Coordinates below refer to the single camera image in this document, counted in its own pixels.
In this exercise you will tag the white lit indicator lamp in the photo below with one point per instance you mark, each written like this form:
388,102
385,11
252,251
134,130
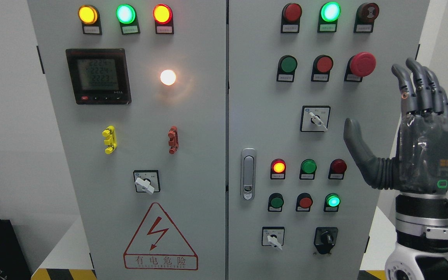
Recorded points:
168,77

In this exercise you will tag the gray electrical control cabinet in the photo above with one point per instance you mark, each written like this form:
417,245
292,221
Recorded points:
225,54

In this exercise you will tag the red push button upper row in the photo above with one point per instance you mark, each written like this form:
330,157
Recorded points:
322,66

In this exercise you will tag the green push button upper row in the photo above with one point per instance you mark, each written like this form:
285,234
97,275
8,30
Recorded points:
286,69

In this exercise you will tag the lit red indicator middle row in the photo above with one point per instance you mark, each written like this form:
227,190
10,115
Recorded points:
278,169

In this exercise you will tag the green push button lower row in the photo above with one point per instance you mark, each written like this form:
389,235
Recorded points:
275,202

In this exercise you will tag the red terminal connector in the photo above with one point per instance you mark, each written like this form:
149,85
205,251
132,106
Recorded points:
173,139

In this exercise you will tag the red push button row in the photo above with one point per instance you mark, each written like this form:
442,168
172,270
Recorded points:
304,202
322,66

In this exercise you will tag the dark red buzzer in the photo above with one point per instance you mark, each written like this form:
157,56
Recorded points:
366,15

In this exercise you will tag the lit green button lower row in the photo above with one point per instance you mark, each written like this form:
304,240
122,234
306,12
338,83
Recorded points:
332,202

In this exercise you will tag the green indicator light top right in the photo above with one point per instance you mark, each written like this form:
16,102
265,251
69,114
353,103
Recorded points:
328,17

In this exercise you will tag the yellow indicator light top left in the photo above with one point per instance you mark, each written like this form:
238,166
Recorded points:
90,20

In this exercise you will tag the green indicator middle row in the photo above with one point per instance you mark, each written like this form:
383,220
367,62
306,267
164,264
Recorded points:
308,169

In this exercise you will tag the green indicator light top left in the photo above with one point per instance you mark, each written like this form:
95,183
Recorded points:
128,19

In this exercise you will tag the green push button row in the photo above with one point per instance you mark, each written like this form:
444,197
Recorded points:
286,69
275,202

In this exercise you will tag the red indicator light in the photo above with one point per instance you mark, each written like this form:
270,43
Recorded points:
163,19
290,20

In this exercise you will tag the black key selector switch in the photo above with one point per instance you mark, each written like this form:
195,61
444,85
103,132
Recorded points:
325,239

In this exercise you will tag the silver cabinet door handle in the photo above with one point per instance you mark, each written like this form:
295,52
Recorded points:
248,173

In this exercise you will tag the green indicator light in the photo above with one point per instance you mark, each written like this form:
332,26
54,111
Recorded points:
128,19
328,17

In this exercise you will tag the red emergency stop button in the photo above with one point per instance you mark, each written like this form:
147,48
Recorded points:
359,66

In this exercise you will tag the gray robotic hand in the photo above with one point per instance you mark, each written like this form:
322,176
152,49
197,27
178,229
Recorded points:
421,162

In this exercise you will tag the yellow terminal connector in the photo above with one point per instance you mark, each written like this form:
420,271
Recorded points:
110,139

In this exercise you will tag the red indicator light top left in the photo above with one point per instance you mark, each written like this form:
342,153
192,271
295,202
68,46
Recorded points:
163,19

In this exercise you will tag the left door gray selector switch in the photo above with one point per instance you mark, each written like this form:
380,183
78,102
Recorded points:
147,181

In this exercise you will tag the black digital power meter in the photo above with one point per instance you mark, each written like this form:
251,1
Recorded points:
99,76

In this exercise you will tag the red electrical hazard warning sticker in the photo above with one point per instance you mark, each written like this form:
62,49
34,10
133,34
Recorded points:
158,244

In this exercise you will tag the red push button lower row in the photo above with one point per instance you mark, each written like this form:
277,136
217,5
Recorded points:
304,202

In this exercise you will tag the red indicator light top right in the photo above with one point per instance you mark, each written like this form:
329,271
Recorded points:
290,20

